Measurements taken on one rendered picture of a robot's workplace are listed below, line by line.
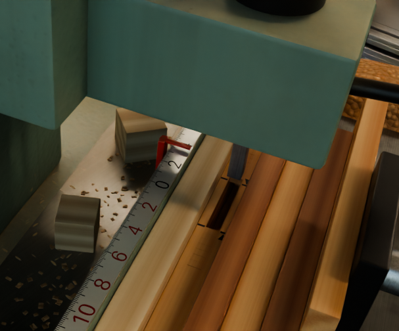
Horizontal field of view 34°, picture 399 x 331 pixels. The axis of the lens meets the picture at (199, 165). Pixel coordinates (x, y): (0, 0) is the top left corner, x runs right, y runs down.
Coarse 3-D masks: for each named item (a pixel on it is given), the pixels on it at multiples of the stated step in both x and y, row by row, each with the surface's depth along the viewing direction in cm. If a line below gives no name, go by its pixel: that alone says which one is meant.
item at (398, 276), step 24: (384, 168) 35; (384, 192) 34; (384, 216) 33; (360, 240) 32; (384, 240) 31; (360, 264) 30; (384, 264) 30; (360, 288) 31; (384, 288) 35; (360, 312) 32
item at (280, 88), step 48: (96, 0) 32; (144, 0) 31; (192, 0) 31; (336, 0) 33; (96, 48) 34; (144, 48) 33; (192, 48) 32; (240, 48) 31; (288, 48) 30; (336, 48) 30; (96, 96) 36; (144, 96) 35; (192, 96) 33; (240, 96) 32; (288, 96) 32; (336, 96) 31; (240, 144) 34; (288, 144) 33
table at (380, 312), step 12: (348, 120) 55; (384, 132) 54; (396, 132) 54; (384, 144) 53; (396, 144) 53; (396, 228) 46; (396, 240) 45; (384, 300) 41; (396, 300) 41; (372, 312) 40; (384, 312) 40; (396, 312) 40; (372, 324) 39; (384, 324) 39; (396, 324) 39
